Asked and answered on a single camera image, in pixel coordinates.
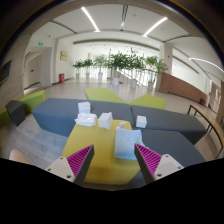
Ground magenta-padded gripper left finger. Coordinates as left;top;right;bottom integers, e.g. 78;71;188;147
44;144;96;186

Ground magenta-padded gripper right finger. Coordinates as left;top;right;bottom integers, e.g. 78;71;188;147
134;143;185;185

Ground light grey towel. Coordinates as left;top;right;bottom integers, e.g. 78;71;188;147
114;128;147;161

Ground low grey sofa bench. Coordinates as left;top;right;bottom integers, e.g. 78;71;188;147
128;129;206;188

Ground small white cube box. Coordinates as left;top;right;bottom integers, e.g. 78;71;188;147
135;115;148;129

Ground pink white plastic package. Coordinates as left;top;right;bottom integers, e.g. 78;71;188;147
74;112;98;128

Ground angled grey sofa bench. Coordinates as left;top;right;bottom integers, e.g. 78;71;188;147
130;105;208;145

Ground long grey sofa bench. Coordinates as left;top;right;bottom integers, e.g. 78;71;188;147
31;97;136;138

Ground white tissue pack stack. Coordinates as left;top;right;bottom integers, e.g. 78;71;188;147
77;101;92;115

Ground beige chair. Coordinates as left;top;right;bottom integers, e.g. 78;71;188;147
8;148;32;165

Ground small green sofa bench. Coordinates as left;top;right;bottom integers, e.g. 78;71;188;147
129;93;167;110

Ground large green sofa bench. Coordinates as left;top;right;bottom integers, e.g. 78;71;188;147
84;87;129;105

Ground wooden black-framed table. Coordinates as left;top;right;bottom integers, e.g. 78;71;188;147
187;103;224;159

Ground dark grey ottoman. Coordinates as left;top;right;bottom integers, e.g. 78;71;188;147
4;99;27;127

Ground row of potted plants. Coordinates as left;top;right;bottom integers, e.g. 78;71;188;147
72;47;168;92

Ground ceiling strip lights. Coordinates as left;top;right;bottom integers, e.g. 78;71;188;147
80;5;224;73

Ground green wall-side bench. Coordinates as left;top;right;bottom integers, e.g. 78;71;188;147
0;89;46;124

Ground yellow wall picture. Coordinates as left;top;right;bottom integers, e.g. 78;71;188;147
59;50;69;62

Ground dark wall screen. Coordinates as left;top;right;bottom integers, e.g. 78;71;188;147
0;59;13;85

